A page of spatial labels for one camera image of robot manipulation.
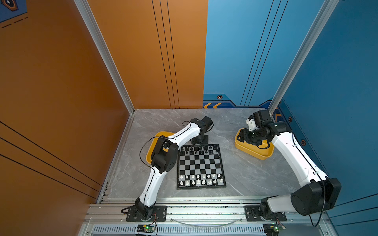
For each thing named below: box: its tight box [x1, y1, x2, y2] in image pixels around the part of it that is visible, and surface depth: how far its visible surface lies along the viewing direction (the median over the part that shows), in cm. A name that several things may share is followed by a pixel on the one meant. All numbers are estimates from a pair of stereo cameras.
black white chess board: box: [176, 144, 227, 190], surface depth 89 cm
